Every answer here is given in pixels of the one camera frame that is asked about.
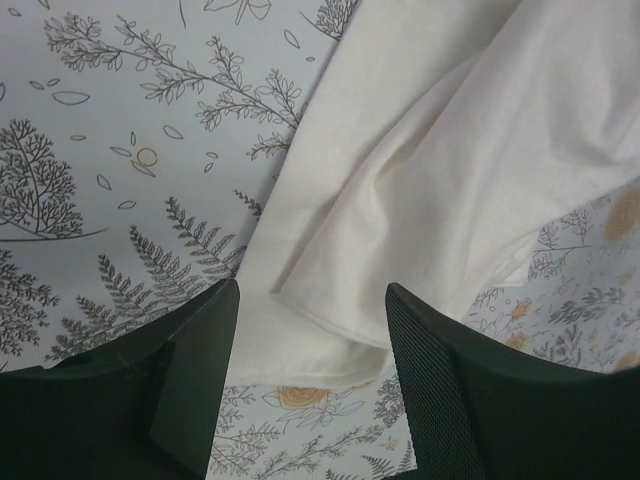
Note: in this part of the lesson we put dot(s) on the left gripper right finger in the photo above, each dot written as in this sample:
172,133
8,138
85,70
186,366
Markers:
478,409

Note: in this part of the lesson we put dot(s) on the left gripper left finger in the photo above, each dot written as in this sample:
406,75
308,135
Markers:
143,406

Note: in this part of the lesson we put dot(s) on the white t shirt red print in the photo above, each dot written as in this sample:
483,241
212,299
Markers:
442,136

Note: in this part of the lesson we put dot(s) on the floral table cloth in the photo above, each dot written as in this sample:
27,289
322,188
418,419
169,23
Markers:
140,143

